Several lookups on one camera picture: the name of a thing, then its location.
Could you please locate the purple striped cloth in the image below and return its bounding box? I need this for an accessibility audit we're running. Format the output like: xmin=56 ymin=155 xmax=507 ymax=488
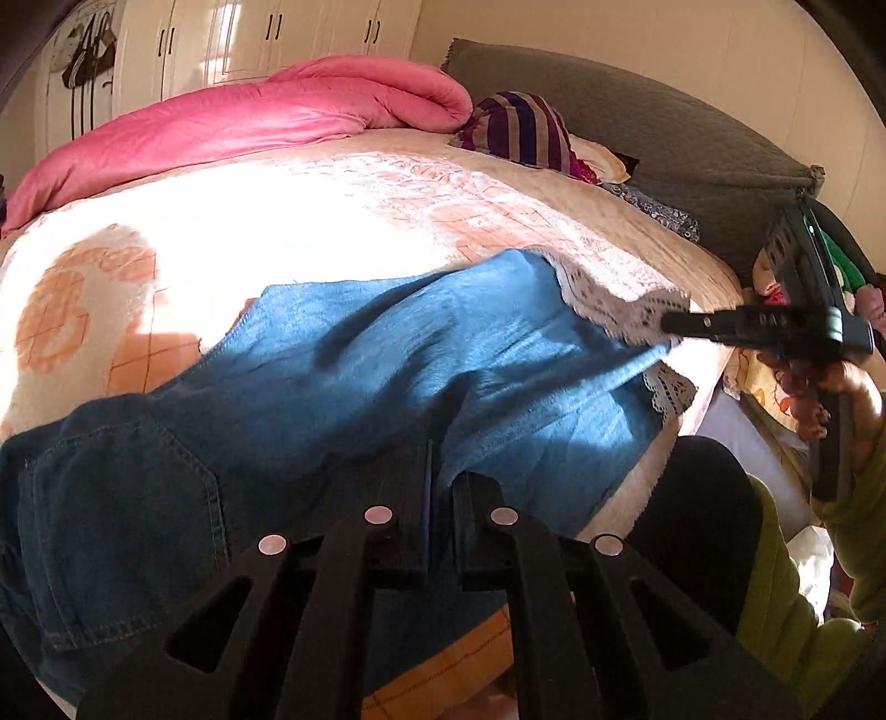
xmin=449 ymin=90 xmax=603 ymax=184

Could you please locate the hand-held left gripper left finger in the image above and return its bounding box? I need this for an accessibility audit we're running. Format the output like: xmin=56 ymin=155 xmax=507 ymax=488
xmin=76 ymin=439 xmax=437 ymax=720

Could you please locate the person's right forearm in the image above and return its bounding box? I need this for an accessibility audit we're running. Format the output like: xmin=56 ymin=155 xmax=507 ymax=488
xmin=810 ymin=415 xmax=886 ymax=624

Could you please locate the cream pillow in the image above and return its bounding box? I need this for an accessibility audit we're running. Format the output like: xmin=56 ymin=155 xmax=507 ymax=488
xmin=569 ymin=135 xmax=632 ymax=184

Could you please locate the black white wardrobe sticker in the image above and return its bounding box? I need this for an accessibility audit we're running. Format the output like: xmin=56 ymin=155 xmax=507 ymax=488
xmin=50 ymin=0 xmax=122 ymax=90

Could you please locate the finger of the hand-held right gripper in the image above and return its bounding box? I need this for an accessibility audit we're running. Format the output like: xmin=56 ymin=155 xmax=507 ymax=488
xmin=661 ymin=306 xmax=832 ymax=345

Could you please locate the blue patterned cloth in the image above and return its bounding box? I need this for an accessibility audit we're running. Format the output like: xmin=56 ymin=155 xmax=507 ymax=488
xmin=601 ymin=181 xmax=702 ymax=243

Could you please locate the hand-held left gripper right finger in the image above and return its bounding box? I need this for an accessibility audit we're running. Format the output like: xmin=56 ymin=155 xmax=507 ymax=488
xmin=450 ymin=471 xmax=804 ymax=720

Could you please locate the person's black-clad leg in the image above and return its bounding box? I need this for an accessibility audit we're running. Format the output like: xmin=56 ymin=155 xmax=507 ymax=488
xmin=625 ymin=436 xmax=766 ymax=614

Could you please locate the pink quilt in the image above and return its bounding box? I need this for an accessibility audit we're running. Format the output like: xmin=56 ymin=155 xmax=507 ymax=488
xmin=0 ymin=55 xmax=475 ymax=240

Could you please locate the blue denim garment with lace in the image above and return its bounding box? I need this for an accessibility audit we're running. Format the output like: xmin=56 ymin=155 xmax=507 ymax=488
xmin=0 ymin=248 xmax=699 ymax=700

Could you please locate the white orange printed blanket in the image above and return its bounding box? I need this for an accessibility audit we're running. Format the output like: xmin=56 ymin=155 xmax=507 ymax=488
xmin=0 ymin=128 xmax=745 ymax=720

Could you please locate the person's green jacket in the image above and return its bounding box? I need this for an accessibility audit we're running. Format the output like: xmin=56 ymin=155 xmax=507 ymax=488
xmin=732 ymin=476 xmax=869 ymax=702

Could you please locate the person's right hand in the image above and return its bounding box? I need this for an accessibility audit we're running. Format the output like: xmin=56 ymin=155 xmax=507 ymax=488
xmin=756 ymin=348 xmax=886 ymax=461

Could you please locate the grey padded headboard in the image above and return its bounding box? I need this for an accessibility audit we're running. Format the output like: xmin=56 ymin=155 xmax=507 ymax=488
xmin=441 ymin=38 xmax=828 ymax=295

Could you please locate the white wardrobe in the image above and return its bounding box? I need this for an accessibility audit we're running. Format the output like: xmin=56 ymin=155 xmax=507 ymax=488
xmin=34 ymin=0 xmax=423 ymax=160

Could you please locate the stuffed toy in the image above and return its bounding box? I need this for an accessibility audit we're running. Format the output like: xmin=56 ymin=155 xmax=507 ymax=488
xmin=751 ymin=239 xmax=886 ymax=333

